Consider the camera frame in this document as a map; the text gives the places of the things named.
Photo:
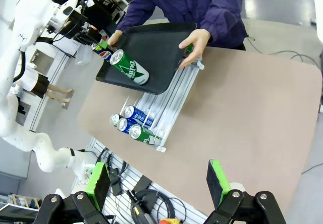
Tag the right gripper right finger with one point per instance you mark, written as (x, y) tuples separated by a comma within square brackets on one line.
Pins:
[(217, 181)]

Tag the person's right hand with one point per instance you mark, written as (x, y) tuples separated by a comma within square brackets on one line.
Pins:
[(114, 38)]

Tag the white curtain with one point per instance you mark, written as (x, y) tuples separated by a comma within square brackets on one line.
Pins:
[(318, 7)]

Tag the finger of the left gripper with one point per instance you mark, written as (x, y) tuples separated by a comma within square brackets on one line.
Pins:
[(103, 44)]

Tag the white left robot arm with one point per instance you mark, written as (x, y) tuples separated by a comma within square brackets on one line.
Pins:
[(30, 12)]

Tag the person's left forearm purple sleeve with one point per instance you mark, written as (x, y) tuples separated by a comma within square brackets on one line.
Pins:
[(222, 29)]

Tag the blue Pocari Sweat can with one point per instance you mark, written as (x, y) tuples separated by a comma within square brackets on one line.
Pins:
[(138, 115), (122, 124)]

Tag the green Chilsung cider can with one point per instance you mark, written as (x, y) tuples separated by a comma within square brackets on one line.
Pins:
[(131, 70), (137, 132), (189, 48)]

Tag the person's left hand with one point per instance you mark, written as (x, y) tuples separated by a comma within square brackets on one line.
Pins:
[(199, 42)]

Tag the figure white top black skirt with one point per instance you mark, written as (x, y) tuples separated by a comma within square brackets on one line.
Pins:
[(40, 85)]

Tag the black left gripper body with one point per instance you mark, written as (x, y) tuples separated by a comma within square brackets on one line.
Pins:
[(80, 29)]

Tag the clear can dispenser rack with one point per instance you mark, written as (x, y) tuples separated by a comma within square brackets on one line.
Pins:
[(171, 100)]

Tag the black Pepsi can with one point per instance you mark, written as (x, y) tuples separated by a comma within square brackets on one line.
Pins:
[(114, 118), (104, 55)]

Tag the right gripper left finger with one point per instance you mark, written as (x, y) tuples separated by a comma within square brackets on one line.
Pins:
[(99, 181)]

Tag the clear plastic bin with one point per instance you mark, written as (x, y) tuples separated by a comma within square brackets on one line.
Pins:
[(83, 57)]

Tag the person's right forearm purple sleeve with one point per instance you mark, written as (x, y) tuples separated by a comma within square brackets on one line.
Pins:
[(136, 14)]

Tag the black serving tray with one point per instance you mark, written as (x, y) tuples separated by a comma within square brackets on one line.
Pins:
[(156, 57)]

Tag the person in purple jacket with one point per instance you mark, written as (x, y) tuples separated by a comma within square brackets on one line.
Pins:
[(191, 4)]

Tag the yellow emergency stop box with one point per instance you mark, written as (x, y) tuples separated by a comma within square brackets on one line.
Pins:
[(171, 221)]

